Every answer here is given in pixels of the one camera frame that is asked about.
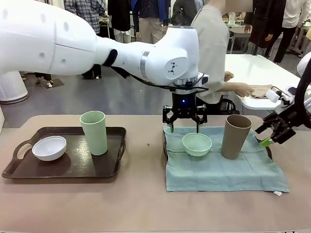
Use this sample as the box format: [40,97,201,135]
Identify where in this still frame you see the white round pedestal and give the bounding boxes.
[0,70,29,105]

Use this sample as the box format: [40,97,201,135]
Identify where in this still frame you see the person's right forearm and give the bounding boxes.
[220,81,242,94]

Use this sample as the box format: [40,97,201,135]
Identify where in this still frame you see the grey background desk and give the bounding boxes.
[223,12,253,54]

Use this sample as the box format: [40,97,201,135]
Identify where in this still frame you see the bystander in red plaid shirt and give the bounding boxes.
[34,72,53,88]

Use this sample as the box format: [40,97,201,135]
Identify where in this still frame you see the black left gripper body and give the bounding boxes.
[163,93,207,119]

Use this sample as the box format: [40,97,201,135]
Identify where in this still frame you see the dark brown handled tray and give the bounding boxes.
[1,126,127,180]
[161,126,274,163]

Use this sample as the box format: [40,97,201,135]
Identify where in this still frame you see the pale green bowl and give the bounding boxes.
[182,132,212,157]

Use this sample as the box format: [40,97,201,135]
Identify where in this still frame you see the blue-green cloth mat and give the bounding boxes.
[162,125,291,196]

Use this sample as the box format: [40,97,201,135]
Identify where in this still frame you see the person's right hand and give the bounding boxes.
[237,83,255,98]

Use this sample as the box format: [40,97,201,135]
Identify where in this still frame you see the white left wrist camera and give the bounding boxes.
[198,72,210,86]

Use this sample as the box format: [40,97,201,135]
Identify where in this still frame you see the black office chair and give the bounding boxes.
[218,98,241,116]

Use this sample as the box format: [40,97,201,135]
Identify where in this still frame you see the black floor plate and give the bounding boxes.
[42,79,65,88]

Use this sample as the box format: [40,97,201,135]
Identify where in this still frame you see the pale green tall cup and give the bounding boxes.
[79,110,108,156]

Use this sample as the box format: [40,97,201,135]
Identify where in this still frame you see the bystander in blue jacket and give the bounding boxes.
[131,0,171,45]

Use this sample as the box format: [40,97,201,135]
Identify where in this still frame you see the white bowl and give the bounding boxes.
[32,135,67,162]

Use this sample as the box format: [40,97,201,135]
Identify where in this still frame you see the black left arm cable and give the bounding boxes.
[103,49,210,93]

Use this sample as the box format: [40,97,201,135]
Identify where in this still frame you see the person in cream shirt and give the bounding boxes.
[190,0,253,106]

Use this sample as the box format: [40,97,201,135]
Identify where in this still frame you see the bystander in white shirt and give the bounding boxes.
[281,0,311,61]

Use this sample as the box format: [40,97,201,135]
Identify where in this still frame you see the bystander in dark coat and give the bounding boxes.
[244,0,288,65]

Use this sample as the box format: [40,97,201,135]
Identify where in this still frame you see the bystander in blue plaid shirt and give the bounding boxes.
[64,0,108,80]

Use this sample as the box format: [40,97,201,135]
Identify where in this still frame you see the bystander in dark jacket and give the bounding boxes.
[108,0,141,45]

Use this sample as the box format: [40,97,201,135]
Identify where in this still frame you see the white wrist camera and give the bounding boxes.
[266,86,297,107]
[198,72,210,86]

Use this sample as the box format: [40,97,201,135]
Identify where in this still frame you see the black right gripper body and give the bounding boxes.
[273,103,304,128]

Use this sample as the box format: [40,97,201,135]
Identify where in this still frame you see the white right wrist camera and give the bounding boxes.
[266,86,297,107]

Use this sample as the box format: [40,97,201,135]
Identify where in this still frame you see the brown tall cup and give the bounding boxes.
[220,115,253,160]

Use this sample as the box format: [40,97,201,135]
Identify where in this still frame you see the bystander in black with backpack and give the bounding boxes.
[170,0,204,28]

